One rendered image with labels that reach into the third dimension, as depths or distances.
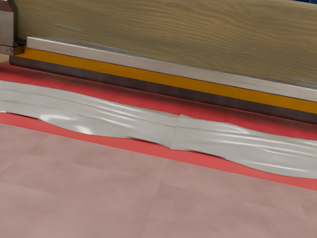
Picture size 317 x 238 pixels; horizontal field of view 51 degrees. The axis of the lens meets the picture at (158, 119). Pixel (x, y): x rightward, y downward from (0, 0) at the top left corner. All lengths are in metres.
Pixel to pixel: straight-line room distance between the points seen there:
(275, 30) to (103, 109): 0.15
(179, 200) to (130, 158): 0.05
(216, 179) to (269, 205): 0.03
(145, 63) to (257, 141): 0.11
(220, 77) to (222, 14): 0.05
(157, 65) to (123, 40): 0.04
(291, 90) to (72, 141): 0.18
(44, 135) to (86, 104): 0.06
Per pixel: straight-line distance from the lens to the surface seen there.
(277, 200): 0.19
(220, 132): 0.24
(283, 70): 0.30
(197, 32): 0.29
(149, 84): 0.32
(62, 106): 0.26
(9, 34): 0.33
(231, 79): 0.29
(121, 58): 0.29
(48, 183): 0.17
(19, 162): 0.19
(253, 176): 0.21
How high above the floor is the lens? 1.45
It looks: 51 degrees down
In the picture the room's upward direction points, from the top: 4 degrees clockwise
